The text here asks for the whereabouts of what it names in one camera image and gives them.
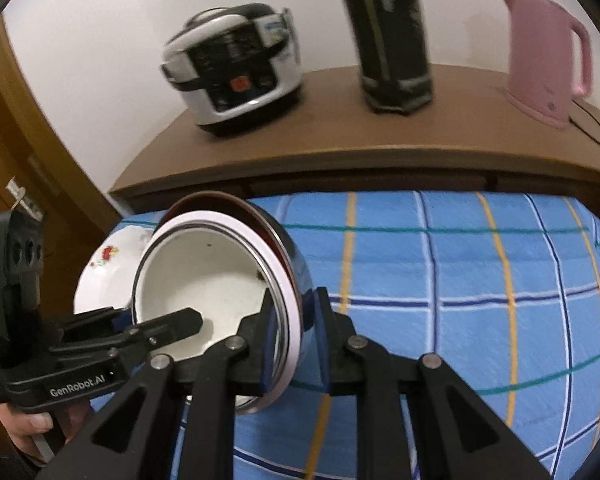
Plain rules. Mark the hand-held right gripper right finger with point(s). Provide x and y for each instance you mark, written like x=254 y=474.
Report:
x=322 y=360

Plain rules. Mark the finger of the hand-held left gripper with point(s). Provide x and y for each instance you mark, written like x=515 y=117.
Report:
x=175 y=325
x=95 y=322

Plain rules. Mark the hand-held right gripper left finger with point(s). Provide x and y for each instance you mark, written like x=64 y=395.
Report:
x=266 y=375

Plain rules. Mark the large floral white plate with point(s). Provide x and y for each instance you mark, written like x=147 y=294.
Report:
x=105 y=280

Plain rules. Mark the pink plastic bowl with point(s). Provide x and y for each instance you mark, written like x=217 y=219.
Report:
x=295 y=320

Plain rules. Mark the white enamel bowl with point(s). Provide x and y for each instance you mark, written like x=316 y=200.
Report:
x=200 y=270

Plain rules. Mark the stainless steel bowl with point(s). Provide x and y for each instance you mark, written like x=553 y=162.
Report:
x=292 y=260

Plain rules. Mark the person's left hand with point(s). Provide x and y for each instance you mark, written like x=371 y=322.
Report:
x=22 y=425

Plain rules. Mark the blue plaid tablecloth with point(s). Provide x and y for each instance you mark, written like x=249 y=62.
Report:
x=455 y=270

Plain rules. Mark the brown wooden cabinet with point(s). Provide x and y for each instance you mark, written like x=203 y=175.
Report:
x=330 y=135

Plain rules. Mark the silver black rice cooker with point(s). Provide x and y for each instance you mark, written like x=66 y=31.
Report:
x=205 y=100

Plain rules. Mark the black thermos flask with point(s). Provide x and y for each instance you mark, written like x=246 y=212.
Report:
x=390 y=60

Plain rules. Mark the pink electric kettle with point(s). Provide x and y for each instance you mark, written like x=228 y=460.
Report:
x=535 y=60

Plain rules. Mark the wooden door frame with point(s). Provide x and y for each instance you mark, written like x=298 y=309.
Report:
x=55 y=135

